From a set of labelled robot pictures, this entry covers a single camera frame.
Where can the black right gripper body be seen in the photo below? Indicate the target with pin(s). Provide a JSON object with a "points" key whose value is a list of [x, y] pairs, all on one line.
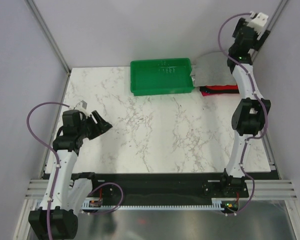
{"points": [[241, 22]]}

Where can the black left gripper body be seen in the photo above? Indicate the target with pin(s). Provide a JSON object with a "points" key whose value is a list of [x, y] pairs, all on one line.
{"points": [[81, 130]]}

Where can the grey t-shirt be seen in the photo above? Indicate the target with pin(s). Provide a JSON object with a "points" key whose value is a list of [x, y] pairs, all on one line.
{"points": [[211, 69]]}

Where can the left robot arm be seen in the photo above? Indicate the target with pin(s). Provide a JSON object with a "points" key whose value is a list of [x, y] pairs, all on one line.
{"points": [[57, 215]]}

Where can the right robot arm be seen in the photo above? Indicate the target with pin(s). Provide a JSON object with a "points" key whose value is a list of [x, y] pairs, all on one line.
{"points": [[250, 118]]}

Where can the red folded t-shirt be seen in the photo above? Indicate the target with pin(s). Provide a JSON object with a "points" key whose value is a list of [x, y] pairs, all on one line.
{"points": [[223, 88]]}

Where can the black folded t-shirt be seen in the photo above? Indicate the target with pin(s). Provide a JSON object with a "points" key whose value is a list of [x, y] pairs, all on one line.
{"points": [[204, 88]]}

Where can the pink folded t-shirt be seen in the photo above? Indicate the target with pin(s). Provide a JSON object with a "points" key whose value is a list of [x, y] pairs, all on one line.
{"points": [[204, 93]]}

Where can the green plastic tray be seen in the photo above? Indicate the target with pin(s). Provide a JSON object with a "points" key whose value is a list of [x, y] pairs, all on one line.
{"points": [[161, 76]]}

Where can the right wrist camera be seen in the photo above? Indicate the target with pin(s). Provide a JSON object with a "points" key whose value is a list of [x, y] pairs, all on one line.
{"points": [[258, 21]]}

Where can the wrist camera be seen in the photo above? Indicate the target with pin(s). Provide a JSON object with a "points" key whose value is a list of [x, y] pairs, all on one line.
{"points": [[81, 106], [258, 21]]}

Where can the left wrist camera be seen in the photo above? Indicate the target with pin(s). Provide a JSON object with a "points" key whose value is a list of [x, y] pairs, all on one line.
{"points": [[81, 106]]}

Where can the right aluminium frame post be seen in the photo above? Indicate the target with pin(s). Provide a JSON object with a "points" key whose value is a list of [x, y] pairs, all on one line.
{"points": [[271, 25]]}

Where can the aluminium frame post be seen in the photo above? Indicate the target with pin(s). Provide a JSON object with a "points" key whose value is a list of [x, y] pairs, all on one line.
{"points": [[48, 35], [271, 25]]}

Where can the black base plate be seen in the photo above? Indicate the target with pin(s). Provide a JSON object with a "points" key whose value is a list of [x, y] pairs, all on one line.
{"points": [[144, 189]]}

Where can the left aluminium frame post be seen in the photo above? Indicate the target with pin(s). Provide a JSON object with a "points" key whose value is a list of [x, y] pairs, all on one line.
{"points": [[48, 35]]}

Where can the white slotted cable duct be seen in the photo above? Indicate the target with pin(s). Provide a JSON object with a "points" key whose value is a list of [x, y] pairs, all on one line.
{"points": [[88, 205]]}

